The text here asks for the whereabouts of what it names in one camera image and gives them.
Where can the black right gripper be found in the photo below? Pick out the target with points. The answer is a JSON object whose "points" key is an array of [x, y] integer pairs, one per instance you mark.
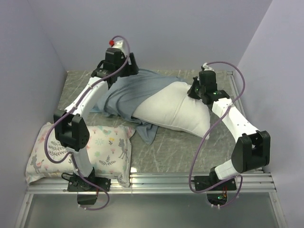
{"points": [[191, 93]]}

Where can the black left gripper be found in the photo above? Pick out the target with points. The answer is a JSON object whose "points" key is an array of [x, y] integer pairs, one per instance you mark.
{"points": [[131, 69]]}

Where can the white pillow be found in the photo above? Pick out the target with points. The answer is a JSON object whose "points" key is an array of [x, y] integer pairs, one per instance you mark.
{"points": [[173, 109]]}

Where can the blue-grey pillowcase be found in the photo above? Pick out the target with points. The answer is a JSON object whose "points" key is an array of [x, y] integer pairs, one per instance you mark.
{"points": [[127, 93]]}

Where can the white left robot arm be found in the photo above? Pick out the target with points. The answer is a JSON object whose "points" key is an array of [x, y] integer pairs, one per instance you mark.
{"points": [[70, 124]]}

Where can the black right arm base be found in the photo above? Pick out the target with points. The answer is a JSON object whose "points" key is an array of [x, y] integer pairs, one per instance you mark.
{"points": [[218, 195]]}

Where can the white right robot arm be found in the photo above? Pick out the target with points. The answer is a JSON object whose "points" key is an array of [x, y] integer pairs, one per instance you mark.
{"points": [[221, 108]]}

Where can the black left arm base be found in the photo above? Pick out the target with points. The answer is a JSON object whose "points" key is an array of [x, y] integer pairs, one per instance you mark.
{"points": [[86, 193]]}

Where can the floral patterned pillow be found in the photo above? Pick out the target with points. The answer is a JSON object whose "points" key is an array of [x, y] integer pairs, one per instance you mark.
{"points": [[109, 151]]}

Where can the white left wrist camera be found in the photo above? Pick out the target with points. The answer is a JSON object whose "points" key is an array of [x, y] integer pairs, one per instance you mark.
{"points": [[121, 45]]}

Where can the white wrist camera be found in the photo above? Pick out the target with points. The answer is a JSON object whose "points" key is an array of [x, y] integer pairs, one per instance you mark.
{"points": [[121, 45], [205, 67]]}

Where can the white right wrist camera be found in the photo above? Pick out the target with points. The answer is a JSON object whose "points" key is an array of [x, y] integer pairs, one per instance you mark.
{"points": [[205, 67]]}

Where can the aluminium right side rail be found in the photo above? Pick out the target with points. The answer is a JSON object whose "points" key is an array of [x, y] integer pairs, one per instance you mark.
{"points": [[240, 99]]}

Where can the aluminium frame rail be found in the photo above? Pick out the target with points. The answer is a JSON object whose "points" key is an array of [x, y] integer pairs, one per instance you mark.
{"points": [[154, 183]]}

